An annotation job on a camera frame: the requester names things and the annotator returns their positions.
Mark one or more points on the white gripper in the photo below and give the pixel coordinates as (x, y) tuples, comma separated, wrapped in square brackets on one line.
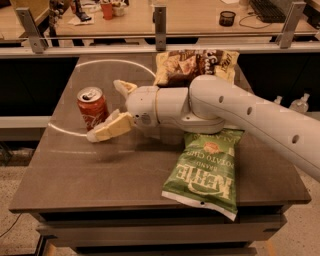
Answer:
[(141, 101)]

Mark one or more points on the red coke can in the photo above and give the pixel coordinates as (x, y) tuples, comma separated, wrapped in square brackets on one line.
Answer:
[(92, 105)]

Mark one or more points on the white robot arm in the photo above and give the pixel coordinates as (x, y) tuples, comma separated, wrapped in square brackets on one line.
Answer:
[(205, 106)]

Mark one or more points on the brown chip bag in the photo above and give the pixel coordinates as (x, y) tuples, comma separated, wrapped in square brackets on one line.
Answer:
[(179, 68)]

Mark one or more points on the red cup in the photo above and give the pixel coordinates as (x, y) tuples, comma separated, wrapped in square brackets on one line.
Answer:
[(107, 10)]

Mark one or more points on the green Kettle chip bag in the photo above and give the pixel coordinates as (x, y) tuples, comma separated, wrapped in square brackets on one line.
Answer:
[(204, 175)]

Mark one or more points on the black mesh cup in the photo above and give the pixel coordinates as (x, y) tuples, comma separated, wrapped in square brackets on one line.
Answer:
[(227, 18)]

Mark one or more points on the black keyboard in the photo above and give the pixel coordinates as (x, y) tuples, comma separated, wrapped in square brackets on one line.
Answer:
[(267, 11)]

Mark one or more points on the clear sanitizer bottle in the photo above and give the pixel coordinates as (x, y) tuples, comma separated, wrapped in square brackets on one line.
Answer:
[(300, 105)]

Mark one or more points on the middle metal bracket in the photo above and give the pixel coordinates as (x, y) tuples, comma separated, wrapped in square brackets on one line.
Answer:
[(160, 27)]

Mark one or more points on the metal bracket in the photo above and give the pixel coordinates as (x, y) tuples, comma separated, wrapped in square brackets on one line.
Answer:
[(37, 41), (160, 27), (285, 38)]

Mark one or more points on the left metal bracket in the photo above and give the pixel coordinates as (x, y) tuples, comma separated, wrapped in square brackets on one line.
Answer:
[(37, 41)]

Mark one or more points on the right metal bracket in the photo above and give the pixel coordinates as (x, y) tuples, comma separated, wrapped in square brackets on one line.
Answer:
[(285, 38)]

